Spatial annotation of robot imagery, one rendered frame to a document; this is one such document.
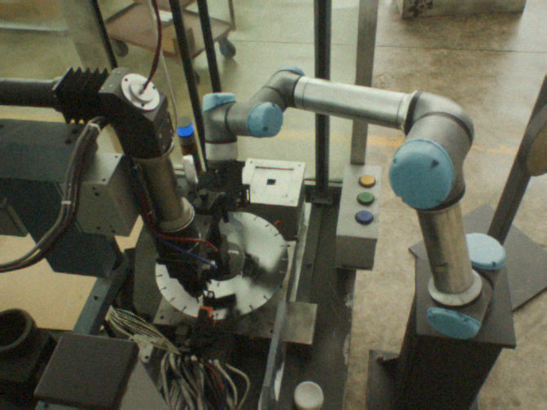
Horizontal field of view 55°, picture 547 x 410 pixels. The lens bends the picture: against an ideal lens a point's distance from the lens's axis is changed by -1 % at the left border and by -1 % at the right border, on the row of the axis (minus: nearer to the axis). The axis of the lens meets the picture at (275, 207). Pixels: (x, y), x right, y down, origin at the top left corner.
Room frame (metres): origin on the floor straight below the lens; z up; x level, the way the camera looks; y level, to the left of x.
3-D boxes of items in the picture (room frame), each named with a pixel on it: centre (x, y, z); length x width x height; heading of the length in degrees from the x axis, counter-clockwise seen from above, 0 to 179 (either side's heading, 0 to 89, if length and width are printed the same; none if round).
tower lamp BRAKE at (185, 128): (1.09, 0.22, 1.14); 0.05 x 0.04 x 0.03; 76
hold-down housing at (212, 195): (0.72, 0.14, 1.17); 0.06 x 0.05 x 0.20; 157
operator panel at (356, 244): (1.01, -0.24, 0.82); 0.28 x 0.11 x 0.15; 166
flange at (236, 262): (0.79, 0.14, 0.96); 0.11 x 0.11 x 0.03
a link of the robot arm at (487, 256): (0.74, -0.48, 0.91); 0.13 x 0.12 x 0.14; 146
